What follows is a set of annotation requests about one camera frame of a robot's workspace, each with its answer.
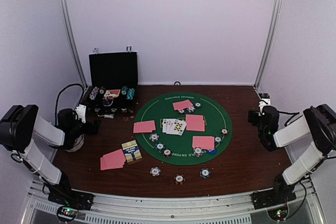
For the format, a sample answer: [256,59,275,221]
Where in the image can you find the pink playing card deck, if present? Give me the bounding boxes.
[100,149,126,170]

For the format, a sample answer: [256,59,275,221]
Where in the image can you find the pink cards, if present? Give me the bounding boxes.
[133,120,156,133]
[186,114,205,132]
[173,100,193,111]
[192,136,215,150]

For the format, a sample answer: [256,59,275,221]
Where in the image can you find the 10 chips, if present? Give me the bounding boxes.
[187,106,195,113]
[149,133,160,142]
[193,147,203,157]

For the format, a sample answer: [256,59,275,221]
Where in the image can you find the blue white 10 chip stack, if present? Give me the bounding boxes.
[150,166,161,177]

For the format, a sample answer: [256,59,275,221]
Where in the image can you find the face up community cards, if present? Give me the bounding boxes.
[161,119,187,136]

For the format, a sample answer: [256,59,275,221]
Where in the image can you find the blue green 50 chip stack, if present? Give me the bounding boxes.
[200,168,211,179]

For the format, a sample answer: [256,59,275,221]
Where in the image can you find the red black 100 chip stack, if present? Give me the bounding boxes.
[174,174,185,185]

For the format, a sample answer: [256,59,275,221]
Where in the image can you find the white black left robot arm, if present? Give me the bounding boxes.
[1,104,101,205]

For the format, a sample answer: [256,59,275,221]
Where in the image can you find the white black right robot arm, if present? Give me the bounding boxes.
[248,102,335,204]

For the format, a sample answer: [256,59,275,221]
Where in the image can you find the white ceramic bowl stack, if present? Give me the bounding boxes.
[66,134,85,153]

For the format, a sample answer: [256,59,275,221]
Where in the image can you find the white left wrist cover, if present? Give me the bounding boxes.
[75,104,86,124]

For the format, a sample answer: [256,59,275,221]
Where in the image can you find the black white chips in case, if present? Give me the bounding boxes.
[89,87,106,101]

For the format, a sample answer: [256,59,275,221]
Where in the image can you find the red playing card in case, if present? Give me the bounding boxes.
[104,89,120,98]

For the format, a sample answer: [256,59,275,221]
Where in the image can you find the card deck holder box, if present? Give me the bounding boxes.
[121,140,142,163]

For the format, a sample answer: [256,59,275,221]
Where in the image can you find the teal chips in case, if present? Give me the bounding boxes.
[121,86,135,100]

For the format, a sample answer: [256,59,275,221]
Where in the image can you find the black poker chip case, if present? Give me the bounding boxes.
[81,50,139,115]

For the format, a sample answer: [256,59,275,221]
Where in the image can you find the round green poker mat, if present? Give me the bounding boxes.
[135,92,233,166]

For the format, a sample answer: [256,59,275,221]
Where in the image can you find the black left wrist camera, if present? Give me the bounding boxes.
[57,109,76,132]

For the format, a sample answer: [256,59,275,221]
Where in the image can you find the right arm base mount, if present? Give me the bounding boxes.
[251,184,296,210]

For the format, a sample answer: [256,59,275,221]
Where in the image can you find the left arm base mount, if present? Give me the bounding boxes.
[48,187,94,210]

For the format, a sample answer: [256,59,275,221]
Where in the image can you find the aluminium front rail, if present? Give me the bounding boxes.
[18,179,327,223]

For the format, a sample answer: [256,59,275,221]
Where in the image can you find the right aluminium frame post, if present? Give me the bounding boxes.
[254,0,283,92]

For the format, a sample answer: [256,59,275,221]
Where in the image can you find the aluminium frame post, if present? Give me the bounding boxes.
[60,0,87,87]
[254,0,283,92]

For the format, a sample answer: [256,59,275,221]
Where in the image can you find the left aluminium frame post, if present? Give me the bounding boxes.
[60,0,87,87]

